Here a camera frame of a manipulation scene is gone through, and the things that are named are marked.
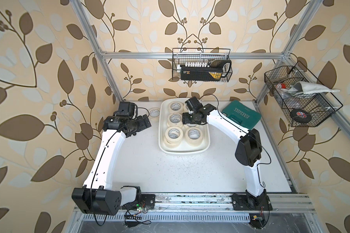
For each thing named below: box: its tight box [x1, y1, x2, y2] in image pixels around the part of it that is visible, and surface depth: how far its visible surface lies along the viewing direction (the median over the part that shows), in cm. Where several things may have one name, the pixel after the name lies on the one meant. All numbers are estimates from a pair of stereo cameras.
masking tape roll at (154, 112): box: [148, 107, 161, 119], surface depth 114 cm
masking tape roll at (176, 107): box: [168, 100, 184, 114], surface depth 113 cm
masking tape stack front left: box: [163, 126, 184, 149], surface depth 95 cm
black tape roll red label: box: [290, 108, 313, 124], surface depth 73 cm
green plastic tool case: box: [221, 99, 262, 131], surface depth 108 cm
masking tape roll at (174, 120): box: [166, 113, 183, 128], surface depth 104 cm
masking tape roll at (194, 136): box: [184, 126, 204, 147], surface depth 95 cm
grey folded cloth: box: [280, 81, 340, 96], surface depth 64 cm
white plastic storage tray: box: [158, 98, 211, 155], surface depth 97 cm
